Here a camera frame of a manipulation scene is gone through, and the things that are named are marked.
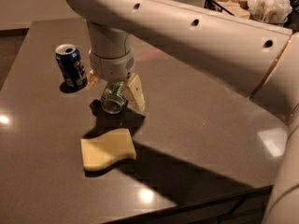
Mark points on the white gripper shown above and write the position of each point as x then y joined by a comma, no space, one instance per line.
111,66

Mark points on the green soda can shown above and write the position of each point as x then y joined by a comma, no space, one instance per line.
113,100

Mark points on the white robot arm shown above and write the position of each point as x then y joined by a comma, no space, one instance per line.
258,60

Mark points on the blue soda can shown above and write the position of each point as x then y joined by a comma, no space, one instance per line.
69,60

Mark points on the yellow wavy sponge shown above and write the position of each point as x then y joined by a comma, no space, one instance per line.
101,152

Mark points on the black wire napkin basket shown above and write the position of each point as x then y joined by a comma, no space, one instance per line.
238,8

